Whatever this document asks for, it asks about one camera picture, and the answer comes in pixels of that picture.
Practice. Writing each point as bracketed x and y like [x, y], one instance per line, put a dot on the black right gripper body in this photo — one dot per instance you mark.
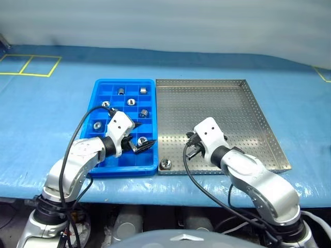
[199, 148]

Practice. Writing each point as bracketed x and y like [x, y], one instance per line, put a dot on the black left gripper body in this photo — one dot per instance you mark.
[125, 144]

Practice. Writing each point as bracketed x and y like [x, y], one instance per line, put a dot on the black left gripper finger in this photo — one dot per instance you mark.
[136, 125]
[144, 147]

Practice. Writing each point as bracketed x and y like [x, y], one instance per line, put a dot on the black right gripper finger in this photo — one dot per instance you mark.
[192, 156]
[192, 136]

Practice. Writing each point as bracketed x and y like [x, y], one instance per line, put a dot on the metal nut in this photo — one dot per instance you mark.
[105, 104]
[121, 91]
[143, 90]
[97, 125]
[142, 141]
[131, 101]
[165, 164]
[144, 113]

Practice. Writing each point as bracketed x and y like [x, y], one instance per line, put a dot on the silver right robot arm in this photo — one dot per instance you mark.
[258, 178]

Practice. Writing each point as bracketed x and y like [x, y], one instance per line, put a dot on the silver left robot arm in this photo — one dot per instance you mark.
[82, 152]

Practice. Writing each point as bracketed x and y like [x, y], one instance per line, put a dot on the blue compartment tray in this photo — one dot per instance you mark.
[124, 162]

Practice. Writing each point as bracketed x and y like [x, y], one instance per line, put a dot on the perforated metal tray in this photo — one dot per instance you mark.
[207, 103]

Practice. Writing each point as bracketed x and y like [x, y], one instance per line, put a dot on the grey rounded shape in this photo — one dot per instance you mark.
[199, 219]

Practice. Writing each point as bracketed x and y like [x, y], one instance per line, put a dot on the blue plastic table cover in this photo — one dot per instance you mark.
[38, 116]

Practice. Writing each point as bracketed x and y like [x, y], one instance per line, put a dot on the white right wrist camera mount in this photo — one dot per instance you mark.
[209, 134]

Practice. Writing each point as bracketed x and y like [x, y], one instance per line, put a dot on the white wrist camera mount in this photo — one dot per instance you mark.
[209, 134]
[119, 126]

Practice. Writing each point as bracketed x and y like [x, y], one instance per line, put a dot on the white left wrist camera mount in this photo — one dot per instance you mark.
[119, 126]

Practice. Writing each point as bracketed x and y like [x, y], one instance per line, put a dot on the dark grey metal bracket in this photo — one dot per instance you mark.
[5, 42]

